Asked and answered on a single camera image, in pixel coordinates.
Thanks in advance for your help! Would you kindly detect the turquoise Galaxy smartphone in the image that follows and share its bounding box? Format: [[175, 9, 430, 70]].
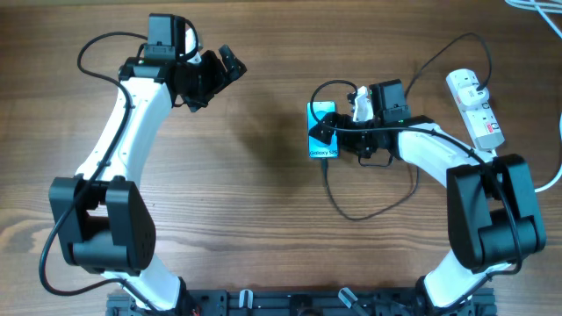
[[306, 101, 339, 159]]

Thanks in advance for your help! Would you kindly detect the white power strip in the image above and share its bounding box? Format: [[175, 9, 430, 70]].
[[446, 68, 505, 153]]

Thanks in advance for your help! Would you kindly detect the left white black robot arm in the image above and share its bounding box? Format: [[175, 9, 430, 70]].
[[47, 13, 246, 315]]

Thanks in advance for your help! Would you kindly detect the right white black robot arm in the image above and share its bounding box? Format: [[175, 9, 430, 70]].
[[307, 80, 546, 315]]

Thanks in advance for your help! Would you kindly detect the white charger plug adapter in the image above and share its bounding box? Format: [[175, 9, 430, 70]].
[[456, 86, 489, 108]]

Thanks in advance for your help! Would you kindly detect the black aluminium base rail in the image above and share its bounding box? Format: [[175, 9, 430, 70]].
[[105, 288, 498, 316]]

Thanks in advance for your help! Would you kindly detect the white cables top corner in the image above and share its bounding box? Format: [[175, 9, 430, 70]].
[[503, 0, 562, 40]]

